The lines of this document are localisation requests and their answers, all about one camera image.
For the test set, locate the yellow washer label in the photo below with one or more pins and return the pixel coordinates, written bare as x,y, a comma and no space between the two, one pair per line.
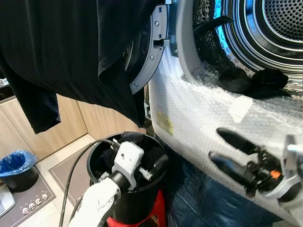
164,123

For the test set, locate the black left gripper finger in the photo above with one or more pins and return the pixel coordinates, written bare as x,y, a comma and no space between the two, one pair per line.
160,163

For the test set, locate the perforated steel washer drum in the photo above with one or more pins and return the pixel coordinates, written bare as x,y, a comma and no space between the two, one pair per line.
258,38

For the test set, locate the grey round washer door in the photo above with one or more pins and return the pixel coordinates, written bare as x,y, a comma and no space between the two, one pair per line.
154,52

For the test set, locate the white flat object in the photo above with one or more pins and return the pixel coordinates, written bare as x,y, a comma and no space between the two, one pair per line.
4,201

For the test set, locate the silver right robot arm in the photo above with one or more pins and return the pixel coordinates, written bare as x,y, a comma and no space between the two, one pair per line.
294,210

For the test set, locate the black round laundry bucket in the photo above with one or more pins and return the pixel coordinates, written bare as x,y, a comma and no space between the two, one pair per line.
137,203

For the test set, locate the bubble-wrapped white washing machine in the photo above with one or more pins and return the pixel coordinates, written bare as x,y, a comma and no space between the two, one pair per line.
199,123

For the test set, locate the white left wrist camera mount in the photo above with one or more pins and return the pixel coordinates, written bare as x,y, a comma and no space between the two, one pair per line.
127,158

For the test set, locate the black clothes in bucket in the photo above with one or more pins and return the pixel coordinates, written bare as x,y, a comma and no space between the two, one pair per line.
149,146

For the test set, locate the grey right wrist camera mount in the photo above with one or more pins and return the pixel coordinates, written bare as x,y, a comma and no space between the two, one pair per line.
292,156

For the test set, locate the black hanging garment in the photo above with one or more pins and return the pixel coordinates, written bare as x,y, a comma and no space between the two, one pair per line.
57,42

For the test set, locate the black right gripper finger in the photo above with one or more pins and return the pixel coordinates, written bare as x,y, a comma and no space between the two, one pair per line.
229,165
236,139

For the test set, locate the black clothes in drum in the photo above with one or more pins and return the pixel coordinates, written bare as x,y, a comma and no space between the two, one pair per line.
265,81

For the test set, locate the red plastic stool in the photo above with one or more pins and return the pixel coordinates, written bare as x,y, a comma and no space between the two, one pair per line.
158,210

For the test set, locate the grey floor mat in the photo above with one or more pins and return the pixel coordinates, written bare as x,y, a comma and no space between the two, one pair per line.
68,170

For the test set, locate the wooden cabinet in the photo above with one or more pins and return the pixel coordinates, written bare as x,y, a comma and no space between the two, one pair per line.
71,118

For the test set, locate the white tape patch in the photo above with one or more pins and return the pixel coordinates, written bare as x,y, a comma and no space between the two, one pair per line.
240,109

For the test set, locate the bin with blue bag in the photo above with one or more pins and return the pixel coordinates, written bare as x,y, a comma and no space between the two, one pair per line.
18,165

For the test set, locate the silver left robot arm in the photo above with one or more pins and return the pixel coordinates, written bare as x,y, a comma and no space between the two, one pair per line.
97,203

